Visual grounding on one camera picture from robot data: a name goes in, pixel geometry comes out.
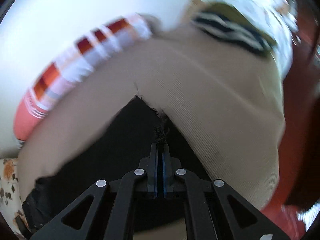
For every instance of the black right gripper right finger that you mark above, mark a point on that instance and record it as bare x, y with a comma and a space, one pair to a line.
213, 209

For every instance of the floral patterned pillow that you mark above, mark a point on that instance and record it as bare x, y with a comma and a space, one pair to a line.
11, 205

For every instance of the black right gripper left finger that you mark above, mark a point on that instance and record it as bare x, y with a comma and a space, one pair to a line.
103, 211

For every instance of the black pants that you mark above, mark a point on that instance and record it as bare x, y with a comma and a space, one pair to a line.
125, 141

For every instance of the beige textured bed sheet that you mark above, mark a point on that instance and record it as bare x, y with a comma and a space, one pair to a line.
226, 102

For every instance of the white striped clothes pile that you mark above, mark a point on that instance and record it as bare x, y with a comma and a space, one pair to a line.
262, 27

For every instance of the dark red wooden furniture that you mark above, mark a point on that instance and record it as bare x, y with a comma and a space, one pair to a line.
298, 188

